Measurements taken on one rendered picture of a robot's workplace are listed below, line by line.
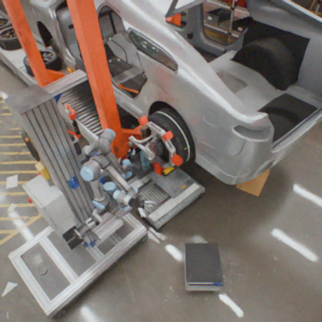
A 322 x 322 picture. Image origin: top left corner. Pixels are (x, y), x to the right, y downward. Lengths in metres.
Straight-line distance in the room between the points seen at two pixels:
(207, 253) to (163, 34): 2.17
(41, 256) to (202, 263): 1.73
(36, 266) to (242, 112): 2.58
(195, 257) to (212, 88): 1.63
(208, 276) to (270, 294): 0.72
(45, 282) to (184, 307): 1.43
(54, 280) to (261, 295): 2.10
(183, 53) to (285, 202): 2.24
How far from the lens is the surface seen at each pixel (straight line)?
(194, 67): 2.76
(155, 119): 3.17
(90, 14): 2.80
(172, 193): 3.74
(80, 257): 3.42
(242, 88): 3.90
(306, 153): 4.71
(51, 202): 2.60
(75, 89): 5.57
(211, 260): 3.10
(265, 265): 3.55
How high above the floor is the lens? 3.17
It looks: 49 degrees down
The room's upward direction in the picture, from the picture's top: 5 degrees counter-clockwise
